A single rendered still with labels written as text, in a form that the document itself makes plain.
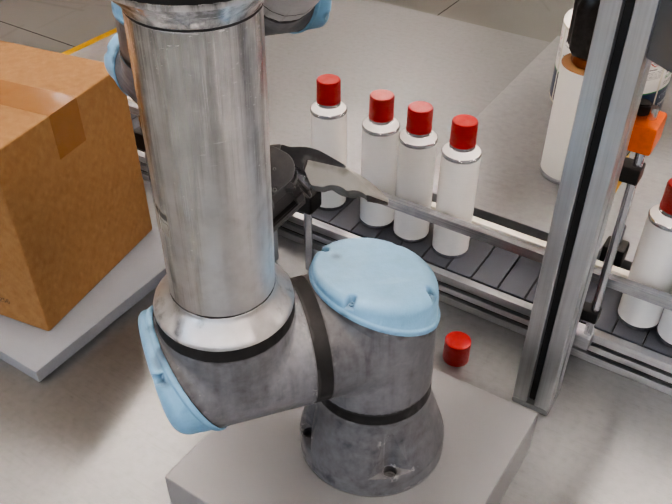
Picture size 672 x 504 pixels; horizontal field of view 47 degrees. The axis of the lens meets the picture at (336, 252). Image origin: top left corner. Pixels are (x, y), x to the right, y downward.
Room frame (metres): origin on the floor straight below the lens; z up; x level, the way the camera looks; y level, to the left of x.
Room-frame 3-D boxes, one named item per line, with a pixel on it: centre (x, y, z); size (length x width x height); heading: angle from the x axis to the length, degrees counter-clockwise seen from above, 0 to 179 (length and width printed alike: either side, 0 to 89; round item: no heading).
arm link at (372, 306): (0.51, -0.03, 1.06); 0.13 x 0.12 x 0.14; 109
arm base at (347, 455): (0.51, -0.04, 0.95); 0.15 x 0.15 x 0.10
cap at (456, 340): (0.68, -0.16, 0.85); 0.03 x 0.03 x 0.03
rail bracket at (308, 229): (0.88, 0.03, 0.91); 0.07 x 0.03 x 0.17; 147
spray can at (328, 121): (0.96, 0.01, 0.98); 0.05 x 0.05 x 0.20
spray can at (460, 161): (0.85, -0.16, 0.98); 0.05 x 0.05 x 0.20
